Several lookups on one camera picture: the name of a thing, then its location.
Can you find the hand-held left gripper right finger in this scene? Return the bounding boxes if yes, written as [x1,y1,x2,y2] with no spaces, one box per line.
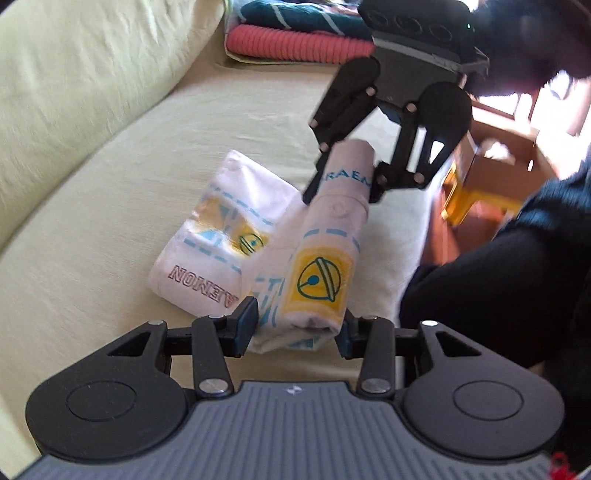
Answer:
[337,308,497,398]

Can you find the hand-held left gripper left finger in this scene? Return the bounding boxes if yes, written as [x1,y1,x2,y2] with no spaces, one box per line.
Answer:
[92,296,259,398]

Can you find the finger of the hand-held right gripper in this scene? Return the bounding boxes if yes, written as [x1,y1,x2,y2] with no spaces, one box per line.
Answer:
[369,104,458,205]
[302,87,385,205]

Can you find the white cartoon print shopping bag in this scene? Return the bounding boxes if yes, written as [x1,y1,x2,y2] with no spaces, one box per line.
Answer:
[148,138,376,354]

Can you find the cardboard box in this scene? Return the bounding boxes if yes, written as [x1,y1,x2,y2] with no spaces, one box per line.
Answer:
[455,122,557,219]

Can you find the yellow stool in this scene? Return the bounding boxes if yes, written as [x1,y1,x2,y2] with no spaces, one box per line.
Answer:
[440,168,525,228]

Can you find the pink knitted blanket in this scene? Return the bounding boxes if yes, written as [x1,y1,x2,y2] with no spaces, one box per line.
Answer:
[225,24,377,61]

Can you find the teal striped blanket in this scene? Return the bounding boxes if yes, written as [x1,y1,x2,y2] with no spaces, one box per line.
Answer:
[225,0,370,37]

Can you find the person's dark clothed leg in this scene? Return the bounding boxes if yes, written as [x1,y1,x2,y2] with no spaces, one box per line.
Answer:
[399,152,591,467]

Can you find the light green sofa cover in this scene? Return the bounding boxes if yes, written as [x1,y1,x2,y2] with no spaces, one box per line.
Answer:
[0,0,444,462]

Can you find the red thread tassel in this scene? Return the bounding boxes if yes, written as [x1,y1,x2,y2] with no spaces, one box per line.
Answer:
[549,452,575,480]

